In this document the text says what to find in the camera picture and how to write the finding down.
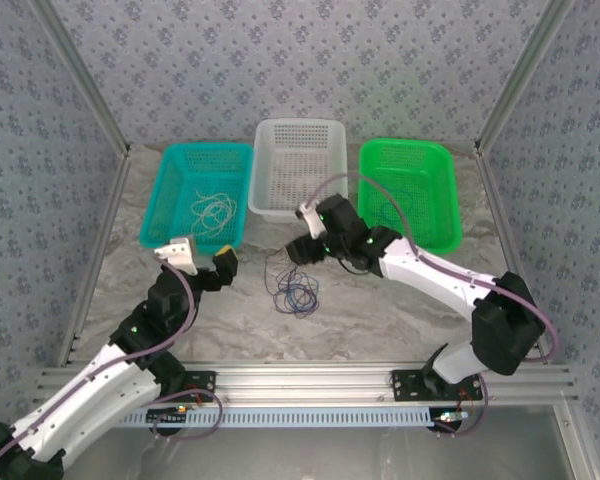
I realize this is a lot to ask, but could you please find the purple thin wire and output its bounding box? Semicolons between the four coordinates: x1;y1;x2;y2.
274;269;320;314

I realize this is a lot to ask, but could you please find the grey thin wire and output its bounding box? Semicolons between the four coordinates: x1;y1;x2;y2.
263;247;296;301

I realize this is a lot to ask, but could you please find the dark blue thin wire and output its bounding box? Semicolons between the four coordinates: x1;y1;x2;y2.
272;264;321;320

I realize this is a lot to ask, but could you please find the white thin wire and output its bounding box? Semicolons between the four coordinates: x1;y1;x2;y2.
188;191;242;237

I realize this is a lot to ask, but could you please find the light blue thin wire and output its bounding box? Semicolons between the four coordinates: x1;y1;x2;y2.
373;185;417;232

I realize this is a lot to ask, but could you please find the teal plastic basket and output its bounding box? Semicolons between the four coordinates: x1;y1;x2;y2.
138;142;256;254

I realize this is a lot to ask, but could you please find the white plastic basket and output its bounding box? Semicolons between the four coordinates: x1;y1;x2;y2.
248;117;352;225

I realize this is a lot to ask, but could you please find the green plastic basket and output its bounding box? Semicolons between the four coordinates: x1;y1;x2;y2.
355;137;465;255

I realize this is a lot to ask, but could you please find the small circuit board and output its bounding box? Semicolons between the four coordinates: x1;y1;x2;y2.
146;405;190;425
432;409;470;427

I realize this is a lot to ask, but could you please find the grey metal front panel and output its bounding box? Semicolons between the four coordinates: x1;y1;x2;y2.
17;403;594;480

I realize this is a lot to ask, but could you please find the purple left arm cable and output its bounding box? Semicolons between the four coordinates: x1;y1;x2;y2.
0;257;197;476

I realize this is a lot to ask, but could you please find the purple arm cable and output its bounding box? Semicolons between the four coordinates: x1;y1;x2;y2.
299;172;561;362
0;257;197;476

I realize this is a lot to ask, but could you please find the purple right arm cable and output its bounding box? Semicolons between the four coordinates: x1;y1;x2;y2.
299;172;561;362

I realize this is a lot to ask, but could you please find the aluminium side rail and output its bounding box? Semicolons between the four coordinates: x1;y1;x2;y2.
56;149;132;370
474;142;551;351

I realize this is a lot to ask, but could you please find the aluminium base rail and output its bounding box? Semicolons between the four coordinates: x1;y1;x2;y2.
33;360;580;407

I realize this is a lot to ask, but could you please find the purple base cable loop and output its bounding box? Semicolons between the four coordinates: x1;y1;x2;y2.
149;388;225;444
433;373;490;440

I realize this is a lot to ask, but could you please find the grey slotted cable duct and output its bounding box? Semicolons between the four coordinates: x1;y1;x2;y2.
114;407;451;430

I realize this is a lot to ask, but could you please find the aluminium corner post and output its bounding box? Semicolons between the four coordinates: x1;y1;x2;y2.
29;0;132;157
473;0;577;154

